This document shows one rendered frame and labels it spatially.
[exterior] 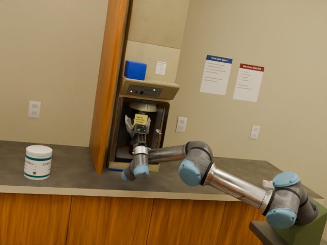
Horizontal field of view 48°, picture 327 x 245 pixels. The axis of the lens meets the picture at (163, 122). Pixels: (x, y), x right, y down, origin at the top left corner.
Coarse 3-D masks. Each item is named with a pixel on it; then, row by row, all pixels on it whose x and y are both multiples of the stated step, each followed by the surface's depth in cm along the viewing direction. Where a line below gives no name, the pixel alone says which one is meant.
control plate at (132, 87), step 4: (128, 88) 208; (132, 88) 208; (136, 88) 208; (140, 88) 209; (144, 88) 209; (148, 88) 209; (152, 88) 210; (156, 88) 210; (160, 88) 210; (128, 92) 211; (132, 92) 211; (140, 92) 212; (144, 92) 212; (148, 92) 213; (152, 92) 213; (156, 92) 213; (160, 92) 213; (152, 96) 216; (156, 96) 217
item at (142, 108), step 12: (132, 108) 217; (144, 108) 219; (156, 108) 221; (168, 108) 223; (120, 120) 217; (132, 120) 219; (156, 120) 223; (120, 132) 219; (120, 144) 221; (156, 144) 227; (120, 156) 222; (132, 156) 225
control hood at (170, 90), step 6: (126, 78) 201; (126, 84) 204; (132, 84) 205; (138, 84) 205; (144, 84) 206; (150, 84) 206; (156, 84) 207; (162, 84) 207; (168, 84) 209; (174, 84) 213; (120, 90) 212; (126, 90) 209; (162, 90) 212; (168, 90) 213; (174, 90) 213; (150, 96) 216; (162, 96) 217; (168, 96) 218; (174, 96) 218
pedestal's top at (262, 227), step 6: (252, 222) 186; (258, 222) 187; (264, 222) 188; (252, 228) 185; (258, 228) 180; (264, 228) 181; (270, 228) 182; (258, 234) 179; (264, 234) 175; (270, 234) 176; (276, 234) 177; (264, 240) 174; (270, 240) 171; (276, 240) 172; (282, 240) 173; (324, 240) 180
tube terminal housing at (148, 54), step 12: (132, 48) 209; (144, 48) 211; (156, 48) 213; (168, 48) 215; (132, 60) 211; (144, 60) 213; (156, 60) 215; (168, 60) 217; (120, 72) 217; (168, 72) 219; (120, 84) 214; (120, 96) 214; (132, 96) 216; (144, 96) 218; (108, 156) 228; (108, 168) 224; (120, 168) 226; (156, 168) 232
